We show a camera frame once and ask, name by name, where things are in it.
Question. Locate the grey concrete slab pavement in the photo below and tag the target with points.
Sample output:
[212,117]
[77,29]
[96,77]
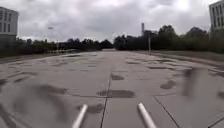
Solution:
[110,73]

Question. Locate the row of dark trees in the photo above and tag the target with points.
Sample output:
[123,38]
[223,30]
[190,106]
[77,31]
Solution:
[133,41]

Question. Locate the pale lamp pole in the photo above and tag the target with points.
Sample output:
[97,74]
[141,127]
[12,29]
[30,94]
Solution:
[149,45]

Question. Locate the tall chimney tower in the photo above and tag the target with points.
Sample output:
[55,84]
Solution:
[142,28]

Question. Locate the robot's own part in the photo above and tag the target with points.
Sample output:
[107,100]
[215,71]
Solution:
[146,115]
[80,116]

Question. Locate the grass strip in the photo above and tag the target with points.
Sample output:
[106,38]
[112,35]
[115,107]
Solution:
[26,56]
[193,55]

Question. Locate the large grey office building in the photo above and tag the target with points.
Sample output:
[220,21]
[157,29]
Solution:
[217,15]

